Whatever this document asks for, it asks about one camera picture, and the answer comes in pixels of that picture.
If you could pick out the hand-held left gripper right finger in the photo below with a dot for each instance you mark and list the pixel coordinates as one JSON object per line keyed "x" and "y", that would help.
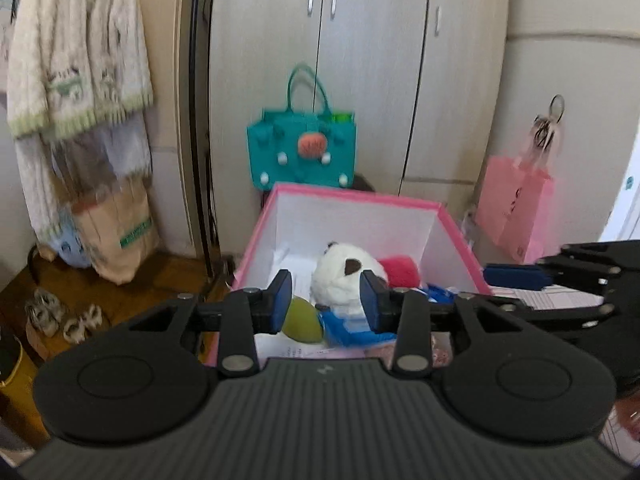
{"x": 369, "y": 302}

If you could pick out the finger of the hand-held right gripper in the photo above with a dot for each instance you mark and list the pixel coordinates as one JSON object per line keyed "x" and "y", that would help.
{"x": 565, "y": 316}
{"x": 515, "y": 276}

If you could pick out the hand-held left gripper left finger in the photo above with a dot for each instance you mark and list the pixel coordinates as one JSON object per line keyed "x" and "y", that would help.
{"x": 282, "y": 302}

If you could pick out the green round sponge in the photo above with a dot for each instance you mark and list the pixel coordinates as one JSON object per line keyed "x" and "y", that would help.
{"x": 302, "y": 325}

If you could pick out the blue soft packet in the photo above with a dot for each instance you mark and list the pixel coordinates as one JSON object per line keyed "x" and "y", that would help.
{"x": 345, "y": 332}

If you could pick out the white plush sheep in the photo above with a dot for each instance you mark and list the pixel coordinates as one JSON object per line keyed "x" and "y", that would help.
{"x": 335, "y": 270}

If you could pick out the red round sponge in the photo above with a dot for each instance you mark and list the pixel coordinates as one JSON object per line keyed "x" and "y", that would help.
{"x": 405, "y": 270}

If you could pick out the pink cardboard box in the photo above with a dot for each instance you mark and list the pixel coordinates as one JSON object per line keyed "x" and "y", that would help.
{"x": 350, "y": 220}

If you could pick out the printed white paper sheet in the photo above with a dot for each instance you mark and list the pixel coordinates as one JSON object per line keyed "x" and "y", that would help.
{"x": 287, "y": 350}

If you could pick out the pink paper bag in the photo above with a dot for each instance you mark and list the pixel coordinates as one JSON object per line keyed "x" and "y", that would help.
{"x": 515, "y": 210}

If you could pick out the pink floral cloth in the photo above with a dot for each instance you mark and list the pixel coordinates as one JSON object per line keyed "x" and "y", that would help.
{"x": 441, "y": 355}

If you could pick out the white door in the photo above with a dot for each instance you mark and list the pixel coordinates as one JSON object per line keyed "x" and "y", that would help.
{"x": 625, "y": 200}

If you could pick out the teal felt handbag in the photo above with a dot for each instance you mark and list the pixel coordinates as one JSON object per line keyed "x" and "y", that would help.
{"x": 295, "y": 165}

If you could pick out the brown paper bag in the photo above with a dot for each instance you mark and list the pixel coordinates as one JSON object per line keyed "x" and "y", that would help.
{"x": 110, "y": 240}

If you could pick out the grey white shoe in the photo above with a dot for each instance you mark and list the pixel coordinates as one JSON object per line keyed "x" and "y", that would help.
{"x": 45, "y": 312}
{"x": 82, "y": 322}

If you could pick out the black framed tall panel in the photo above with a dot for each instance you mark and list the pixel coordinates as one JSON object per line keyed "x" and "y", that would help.
{"x": 192, "y": 110}

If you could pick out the beige wardrobe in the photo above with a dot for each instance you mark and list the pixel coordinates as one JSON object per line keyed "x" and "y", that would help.
{"x": 375, "y": 85}

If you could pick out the blue white plastic bag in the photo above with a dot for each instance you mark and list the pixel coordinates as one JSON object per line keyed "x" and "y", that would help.
{"x": 70, "y": 247}

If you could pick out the black metal clothes rack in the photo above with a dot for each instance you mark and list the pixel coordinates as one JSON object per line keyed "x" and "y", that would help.
{"x": 32, "y": 265}

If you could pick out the fluffy white green pajama jacket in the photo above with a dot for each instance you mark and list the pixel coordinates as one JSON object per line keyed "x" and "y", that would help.
{"x": 60, "y": 35}

